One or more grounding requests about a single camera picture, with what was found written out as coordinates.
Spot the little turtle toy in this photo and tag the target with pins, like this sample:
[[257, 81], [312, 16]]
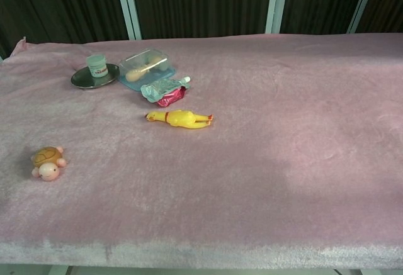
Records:
[[48, 165]]

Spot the red foil packet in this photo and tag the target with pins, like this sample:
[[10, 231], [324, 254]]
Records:
[[171, 98]]

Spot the clear box with blue base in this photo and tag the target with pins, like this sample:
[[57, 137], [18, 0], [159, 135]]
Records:
[[148, 67]]

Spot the round steel plate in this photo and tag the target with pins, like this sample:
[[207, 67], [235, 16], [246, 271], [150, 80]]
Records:
[[82, 80]]

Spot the white frame post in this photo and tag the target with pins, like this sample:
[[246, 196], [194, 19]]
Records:
[[362, 4], [129, 7], [276, 4]]

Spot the silver spouted pouch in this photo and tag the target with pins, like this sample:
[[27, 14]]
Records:
[[157, 91]]

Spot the dark slatted partition panel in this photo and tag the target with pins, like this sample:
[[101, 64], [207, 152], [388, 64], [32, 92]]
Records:
[[60, 7], [321, 2], [201, 4], [387, 2]]

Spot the yellow rubber chicken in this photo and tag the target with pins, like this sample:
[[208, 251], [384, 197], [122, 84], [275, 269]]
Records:
[[182, 119]]

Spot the small pale green jar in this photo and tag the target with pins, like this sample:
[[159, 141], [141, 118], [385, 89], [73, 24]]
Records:
[[97, 65]]

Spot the pink plush blanket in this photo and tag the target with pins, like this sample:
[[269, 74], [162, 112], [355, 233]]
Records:
[[252, 161]]

